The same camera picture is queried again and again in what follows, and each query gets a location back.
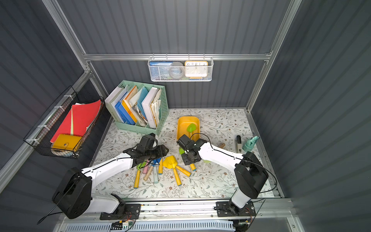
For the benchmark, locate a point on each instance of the purple shovel pink handle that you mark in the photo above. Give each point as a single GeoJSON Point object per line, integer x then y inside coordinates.
{"type": "Point", "coordinates": [145, 168]}

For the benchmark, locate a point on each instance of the lime shovel yellow handle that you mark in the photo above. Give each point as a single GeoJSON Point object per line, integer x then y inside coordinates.
{"type": "Point", "coordinates": [160, 167]}

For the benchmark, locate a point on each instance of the yellow wallet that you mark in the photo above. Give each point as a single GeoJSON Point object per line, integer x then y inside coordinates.
{"type": "Point", "coordinates": [67, 142]}

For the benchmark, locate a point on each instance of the blue folders in organizer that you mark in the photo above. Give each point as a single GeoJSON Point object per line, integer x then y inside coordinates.
{"type": "Point", "coordinates": [124, 115]}

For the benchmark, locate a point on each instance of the white books in organizer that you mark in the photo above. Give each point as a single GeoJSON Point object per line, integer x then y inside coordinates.
{"type": "Point", "coordinates": [146, 104]}

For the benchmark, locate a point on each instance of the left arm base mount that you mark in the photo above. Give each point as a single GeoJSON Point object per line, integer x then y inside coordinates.
{"type": "Point", "coordinates": [123, 212]}

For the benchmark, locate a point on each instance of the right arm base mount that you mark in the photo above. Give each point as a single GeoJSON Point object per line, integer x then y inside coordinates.
{"type": "Point", "coordinates": [228, 209]}

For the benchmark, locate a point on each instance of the grey tape roll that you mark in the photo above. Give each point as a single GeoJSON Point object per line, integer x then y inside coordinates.
{"type": "Point", "coordinates": [176, 70]}

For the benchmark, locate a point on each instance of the yellow plastic storage box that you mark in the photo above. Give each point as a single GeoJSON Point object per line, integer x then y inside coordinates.
{"type": "Point", "coordinates": [182, 125]}

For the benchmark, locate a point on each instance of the blue shovel wooden handle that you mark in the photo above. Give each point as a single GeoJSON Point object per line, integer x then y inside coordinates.
{"type": "Point", "coordinates": [150, 171]}

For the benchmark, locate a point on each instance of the white orange alarm clock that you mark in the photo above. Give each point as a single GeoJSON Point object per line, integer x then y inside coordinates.
{"type": "Point", "coordinates": [196, 69]}

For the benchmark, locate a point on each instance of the red folder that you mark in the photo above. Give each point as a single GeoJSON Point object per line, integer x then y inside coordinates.
{"type": "Point", "coordinates": [78, 119]}

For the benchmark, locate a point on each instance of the black marker pen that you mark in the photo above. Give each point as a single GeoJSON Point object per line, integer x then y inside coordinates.
{"type": "Point", "coordinates": [238, 143]}

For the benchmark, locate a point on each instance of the yellow shovel long handle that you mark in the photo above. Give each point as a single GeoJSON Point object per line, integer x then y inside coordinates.
{"type": "Point", "coordinates": [168, 165]}

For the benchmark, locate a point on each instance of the green file organizer box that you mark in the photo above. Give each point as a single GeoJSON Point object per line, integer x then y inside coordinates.
{"type": "Point", "coordinates": [132, 102]}

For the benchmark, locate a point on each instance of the blue box in basket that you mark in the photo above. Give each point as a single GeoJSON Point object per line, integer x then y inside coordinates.
{"type": "Point", "coordinates": [159, 70]}

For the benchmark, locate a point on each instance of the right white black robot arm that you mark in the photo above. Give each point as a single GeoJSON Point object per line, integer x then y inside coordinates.
{"type": "Point", "coordinates": [249, 172]}

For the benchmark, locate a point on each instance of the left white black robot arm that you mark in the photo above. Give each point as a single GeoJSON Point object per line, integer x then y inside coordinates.
{"type": "Point", "coordinates": [76, 194]}

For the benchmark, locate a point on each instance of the teal spray bottle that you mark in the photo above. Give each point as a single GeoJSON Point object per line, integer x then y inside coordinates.
{"type": "Point", "coordinates": [250, 144]}

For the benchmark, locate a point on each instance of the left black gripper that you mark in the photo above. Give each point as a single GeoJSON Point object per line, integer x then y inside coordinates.
{"type": "Point", "coordinates": [156, 149]}

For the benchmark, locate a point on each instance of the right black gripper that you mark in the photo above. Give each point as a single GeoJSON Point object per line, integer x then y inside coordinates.
{"type": "Point", "coordinates": [189, 156]}

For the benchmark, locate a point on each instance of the light blue shovel mint handle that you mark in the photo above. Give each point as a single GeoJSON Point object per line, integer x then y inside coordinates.
{"type": "Point", "coordinates": [155, 175]}

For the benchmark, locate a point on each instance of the black wire side basket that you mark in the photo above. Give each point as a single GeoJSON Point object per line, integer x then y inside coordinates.
{"type": "Point", "coordinates": [40, 135]}

